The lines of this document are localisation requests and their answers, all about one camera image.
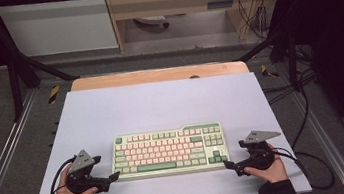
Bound hand-held gripper cable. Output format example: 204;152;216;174
43;154;83;194
261;85;337;194

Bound wooden desk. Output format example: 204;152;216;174
103;0;298;58

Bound white chair base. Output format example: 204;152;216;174
132;13;172;33

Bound person's right hand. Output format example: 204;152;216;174
240;140;290;188

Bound green and pink keyboard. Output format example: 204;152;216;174
108;120;233;184

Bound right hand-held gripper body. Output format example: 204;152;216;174
236;126;286;174

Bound wooden table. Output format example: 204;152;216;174
69;55;250;97

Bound black floor cables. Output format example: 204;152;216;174
259;67;321;106

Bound yellow and black tape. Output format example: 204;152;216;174
260;62;280;80
46;85;63;105

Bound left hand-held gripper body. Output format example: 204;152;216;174
61;146;113;194

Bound hanging black cables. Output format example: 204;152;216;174
235;0;273;44

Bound left hand-held gripper cable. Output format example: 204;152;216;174
43;154;83;194

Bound white board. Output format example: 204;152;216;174
13;62;314;194

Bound right hand-held gripper cable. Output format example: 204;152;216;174
261;85;337;194

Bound white cabinet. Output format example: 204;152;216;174
0;0;120;64

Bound black metal stand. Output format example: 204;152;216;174
0;0;86;125
229;0;319;100

